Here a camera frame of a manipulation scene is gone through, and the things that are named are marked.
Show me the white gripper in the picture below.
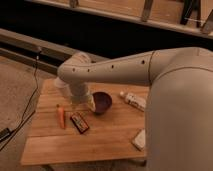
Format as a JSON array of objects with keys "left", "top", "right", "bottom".
[{"left": 69, "top": 83, "right": 96, "bottom": 111}]

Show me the white sponge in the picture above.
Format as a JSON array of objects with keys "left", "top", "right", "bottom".
[{"left": 132, "top": 129, "right": 146, "bottom": 151}]

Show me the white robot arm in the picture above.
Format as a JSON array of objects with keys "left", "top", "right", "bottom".
[{"left": 57, "top": 47, "right": 213, "bottom": 171}]

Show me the dark ceramic bowl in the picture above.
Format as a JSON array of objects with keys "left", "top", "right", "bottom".
[{"left": 93, "top": 92, "right": 112, "bottom": 114}]

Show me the white paper cup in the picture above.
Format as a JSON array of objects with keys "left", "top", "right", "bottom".
[{"left": 54, "top": 77, "right": 70, "bottom": 98}]

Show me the orange carrot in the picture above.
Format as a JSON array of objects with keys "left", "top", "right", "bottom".
[{"left": 56, "top": 104, "right": 66, "bottom": 129}]

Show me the red black snack packet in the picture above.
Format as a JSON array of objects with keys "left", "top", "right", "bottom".
[{"left": 70, "top": 112, "right": 89, "bottom": 134}]

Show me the wooden table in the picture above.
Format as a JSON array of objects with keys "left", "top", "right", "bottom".
[{"left": 21, "top": 79, "right": 148, "bottom": 165}]

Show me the white plastic bottle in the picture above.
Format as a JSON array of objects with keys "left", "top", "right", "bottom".
[{"left": 119, "top": 91, "right": 146, "bottom": 111}]

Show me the black power adapter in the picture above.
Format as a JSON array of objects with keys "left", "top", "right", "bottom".
[{"left": 0, "top": 128, "right": 12, "bottom": 142}]

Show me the black cable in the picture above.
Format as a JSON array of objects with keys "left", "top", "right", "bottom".
[{"left": 0, "top": 46, "right": 43, "bottom": 152}]

